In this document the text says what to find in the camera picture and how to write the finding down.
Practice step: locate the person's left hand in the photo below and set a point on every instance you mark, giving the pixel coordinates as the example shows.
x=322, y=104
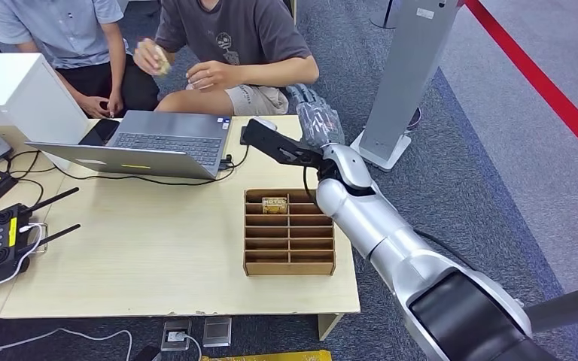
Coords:
x=211, y=75
x=116, y=103

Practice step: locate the person's right hand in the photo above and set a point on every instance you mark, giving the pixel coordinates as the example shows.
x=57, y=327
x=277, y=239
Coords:
x=147, y=57
x=94, y=106

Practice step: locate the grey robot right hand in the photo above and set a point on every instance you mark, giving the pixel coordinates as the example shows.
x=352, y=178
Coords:
x=319, y=122

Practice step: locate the person's left forearm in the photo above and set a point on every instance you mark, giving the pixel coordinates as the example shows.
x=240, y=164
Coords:
x=114, y=60
x=279, y=72

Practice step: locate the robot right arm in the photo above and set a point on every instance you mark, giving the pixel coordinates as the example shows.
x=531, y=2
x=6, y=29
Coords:
x=369, y=214

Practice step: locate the person's right forearm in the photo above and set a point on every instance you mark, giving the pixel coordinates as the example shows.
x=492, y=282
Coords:
x=64, y=79

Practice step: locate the person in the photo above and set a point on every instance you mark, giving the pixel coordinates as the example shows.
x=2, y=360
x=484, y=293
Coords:
x=59, y=30
x=229, y=30

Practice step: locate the black smartphone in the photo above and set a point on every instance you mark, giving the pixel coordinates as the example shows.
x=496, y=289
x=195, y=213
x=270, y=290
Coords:
x=99, y=132

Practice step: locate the grey laptop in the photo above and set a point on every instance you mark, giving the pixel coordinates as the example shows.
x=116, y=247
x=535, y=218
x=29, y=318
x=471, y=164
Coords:
x=169, y=142

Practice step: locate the white box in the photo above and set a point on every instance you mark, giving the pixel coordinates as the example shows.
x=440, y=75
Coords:
x=15, y=84

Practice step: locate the grey pillar stand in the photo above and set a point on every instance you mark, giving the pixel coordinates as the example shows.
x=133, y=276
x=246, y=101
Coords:
x=408, y=74

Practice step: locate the wooden slotted organiser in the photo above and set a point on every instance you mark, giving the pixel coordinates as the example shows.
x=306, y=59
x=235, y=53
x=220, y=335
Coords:
x=289, y=269

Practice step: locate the light wood desk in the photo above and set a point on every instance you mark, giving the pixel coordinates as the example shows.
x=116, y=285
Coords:
x=119, y=259

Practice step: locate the black remote controller with screen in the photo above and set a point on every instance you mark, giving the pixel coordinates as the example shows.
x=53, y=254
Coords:
x=0, y=249

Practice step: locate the red floor tape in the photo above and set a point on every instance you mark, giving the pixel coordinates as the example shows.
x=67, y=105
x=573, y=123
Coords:
x=543, y=84

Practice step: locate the silver floor socket cover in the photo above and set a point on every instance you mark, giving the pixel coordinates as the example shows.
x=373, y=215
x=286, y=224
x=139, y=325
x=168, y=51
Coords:
x=217, y=332

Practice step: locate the floor socket with plug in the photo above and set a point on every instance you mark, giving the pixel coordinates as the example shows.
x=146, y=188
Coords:
x=176, y=335

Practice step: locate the yellow floor tape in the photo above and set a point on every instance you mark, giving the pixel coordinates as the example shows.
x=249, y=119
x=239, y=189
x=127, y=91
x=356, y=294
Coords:
x=269, y=356

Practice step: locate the grey metal bar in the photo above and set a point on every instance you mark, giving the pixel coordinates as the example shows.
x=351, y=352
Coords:
x=568, y=306

